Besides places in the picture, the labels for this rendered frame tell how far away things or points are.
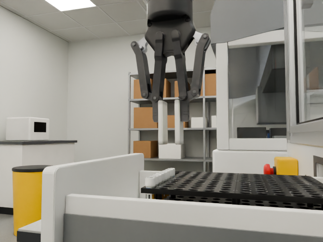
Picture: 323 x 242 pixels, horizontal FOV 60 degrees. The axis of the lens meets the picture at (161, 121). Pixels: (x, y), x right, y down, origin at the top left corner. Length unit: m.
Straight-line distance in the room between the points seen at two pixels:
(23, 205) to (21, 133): 1.36
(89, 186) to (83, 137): 5.08
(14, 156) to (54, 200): 3.53
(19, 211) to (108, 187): 2.68
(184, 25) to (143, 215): 0.29
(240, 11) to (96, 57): 4.44
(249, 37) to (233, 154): 0.50
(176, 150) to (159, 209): 4.00
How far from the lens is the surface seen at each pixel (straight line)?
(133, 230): 0.32
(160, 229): 0.31
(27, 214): 3.08
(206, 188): 0.36
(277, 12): 1.32
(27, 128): 4.11
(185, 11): 0.46
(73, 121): 5.61
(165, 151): 4.35
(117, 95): 5.20
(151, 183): 0.35
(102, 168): 0.43
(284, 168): 0.72
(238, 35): 1.28
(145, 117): 4.48
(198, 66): 0.44
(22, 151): 3.79
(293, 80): 0.83
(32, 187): 3.01
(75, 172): 0.37
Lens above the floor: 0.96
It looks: 3 degrees up
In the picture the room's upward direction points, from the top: straight up
